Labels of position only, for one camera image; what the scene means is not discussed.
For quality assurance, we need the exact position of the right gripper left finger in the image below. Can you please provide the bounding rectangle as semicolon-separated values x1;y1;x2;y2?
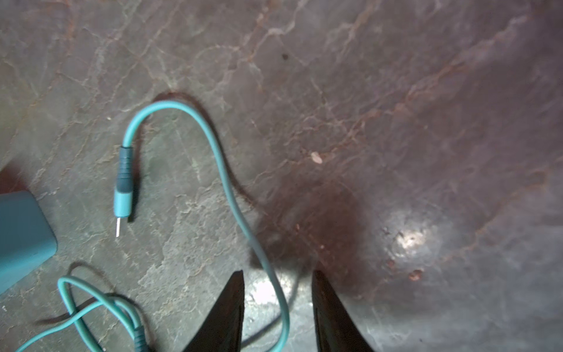
184;271;245;352

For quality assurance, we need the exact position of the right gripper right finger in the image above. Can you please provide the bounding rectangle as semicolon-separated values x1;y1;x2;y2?
312;270;374;352

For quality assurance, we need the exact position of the teal multi-head charging cable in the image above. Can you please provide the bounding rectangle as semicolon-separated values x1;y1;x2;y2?
15;100;291;352

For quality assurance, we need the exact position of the teal power strip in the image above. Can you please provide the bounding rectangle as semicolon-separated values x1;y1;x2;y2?
1;191;57;293

